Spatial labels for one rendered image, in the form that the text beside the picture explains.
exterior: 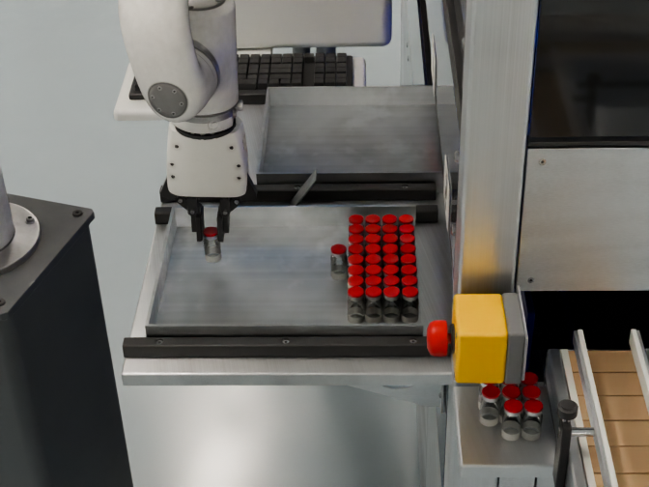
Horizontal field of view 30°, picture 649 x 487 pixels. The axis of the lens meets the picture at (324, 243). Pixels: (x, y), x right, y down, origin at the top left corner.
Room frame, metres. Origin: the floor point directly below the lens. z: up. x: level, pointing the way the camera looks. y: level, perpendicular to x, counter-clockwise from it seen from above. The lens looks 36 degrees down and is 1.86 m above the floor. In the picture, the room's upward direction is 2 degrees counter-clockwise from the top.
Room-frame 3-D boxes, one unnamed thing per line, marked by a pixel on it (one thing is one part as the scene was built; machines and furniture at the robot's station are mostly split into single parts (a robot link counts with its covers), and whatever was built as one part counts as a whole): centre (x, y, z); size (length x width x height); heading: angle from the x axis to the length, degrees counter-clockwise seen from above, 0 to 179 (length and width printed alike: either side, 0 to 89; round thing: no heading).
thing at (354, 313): (1.26, -0.04, 0.90); 0.18 x 0.02 x 0.05; 177
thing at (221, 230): (1.29, 0.12, 0.97); 0.03 x 0.03 x 0.07; 88
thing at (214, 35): (1.29, 0.14, 1.21); 0.09 x 0.08 x 0.13; 164
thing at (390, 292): (1.26, -0.09, 0.90); 0.18 x 0.02 x 0.05; 177
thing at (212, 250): (1.29, 0.15, 0.92); 0.02 x 0.02 x 0.04
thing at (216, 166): (1.29, 0.14, 1.07); 0.10 x 0.08 x 0.11; 88
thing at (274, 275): (1.26, 0.05, 0.90); 0.34 x 0.26 x 0.04; 87
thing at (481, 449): (0.99, -0.21, 0.87); 0.14 x 0.13 x 0.02; 88
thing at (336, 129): (1.60, -0.08, 0.90); 0.34 x 0.26 x 0.04; 88
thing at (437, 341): (1.01, -0.13, 0.99); 0.04 x 0.04 x 0.04; 88
